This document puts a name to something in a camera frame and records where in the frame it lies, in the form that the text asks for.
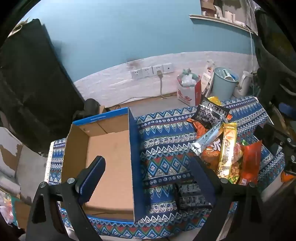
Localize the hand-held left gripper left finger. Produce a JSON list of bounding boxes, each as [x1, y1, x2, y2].
[[26, 156, 107, 241]]

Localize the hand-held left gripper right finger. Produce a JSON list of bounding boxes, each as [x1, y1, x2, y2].
[[188, 155, 270, 241]]

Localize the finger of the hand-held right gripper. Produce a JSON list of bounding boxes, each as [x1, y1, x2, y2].
[[269, 141, 296, 163], [254, 124, 292, 145]]

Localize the large orange chip packet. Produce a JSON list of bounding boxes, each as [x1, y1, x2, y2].
[[200, 137, 222, 172]]

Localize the blue cardboard box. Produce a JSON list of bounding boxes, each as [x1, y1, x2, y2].
[[60, 107, 147, 224]]

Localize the small black snack packet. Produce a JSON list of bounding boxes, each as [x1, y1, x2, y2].
[[173, 182, 212, 209]]

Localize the plain red snack packet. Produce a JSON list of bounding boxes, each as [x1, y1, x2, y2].
[[240, 140, 263, 186]]

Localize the long yellow snack packet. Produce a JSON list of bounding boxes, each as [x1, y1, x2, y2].
[[217, 122, 238, 179]]

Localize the silver foil snack packet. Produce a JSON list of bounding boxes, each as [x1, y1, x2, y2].
[[188, 120, 223, 156]]

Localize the dark orange patterned snack packet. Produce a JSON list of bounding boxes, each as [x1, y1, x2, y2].
[[187, 118, 211, 139]]

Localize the large black snack packet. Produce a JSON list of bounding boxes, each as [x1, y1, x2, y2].
[[191, 95, 233, 130]]

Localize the small yellow snack packet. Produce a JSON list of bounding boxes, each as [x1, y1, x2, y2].
[[207, 96, 223, 107]]

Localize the blue patterned tablecloth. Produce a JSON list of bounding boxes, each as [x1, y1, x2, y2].
[[45, 95, 286, 239]]

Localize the white electric kettle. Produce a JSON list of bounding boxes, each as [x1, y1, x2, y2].
[[233, 71, 253, 98]]

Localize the light blue waste bin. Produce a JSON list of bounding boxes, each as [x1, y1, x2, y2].
[[212, 67, 239, 100]]

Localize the white peeling door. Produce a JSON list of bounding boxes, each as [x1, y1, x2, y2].
[[0, 126, 49, 204]]

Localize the black office chair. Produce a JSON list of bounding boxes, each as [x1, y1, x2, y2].
[[254, 7, 296, 121]]

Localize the white paper carrier bag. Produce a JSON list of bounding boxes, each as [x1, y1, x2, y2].
[[201, 61, 215, 98]]

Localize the brown cardboard box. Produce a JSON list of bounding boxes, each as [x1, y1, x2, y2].
[[14, 199, 31, 230]]

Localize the colourful plastic bags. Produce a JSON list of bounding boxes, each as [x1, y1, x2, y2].
[[0, 195, 14, 223]]

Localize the crumpled plastic rubbish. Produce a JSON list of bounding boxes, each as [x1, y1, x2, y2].
[[178, 68, 199, 87]]

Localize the black curtain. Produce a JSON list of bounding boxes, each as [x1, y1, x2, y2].
[[0, 19, 86, 158]]

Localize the white hanging cable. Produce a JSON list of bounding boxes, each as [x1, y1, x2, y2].
[[245, 23, 255, 81]]

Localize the wall shelf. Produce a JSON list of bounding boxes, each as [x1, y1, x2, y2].
[[189, 14, 258, 35]]

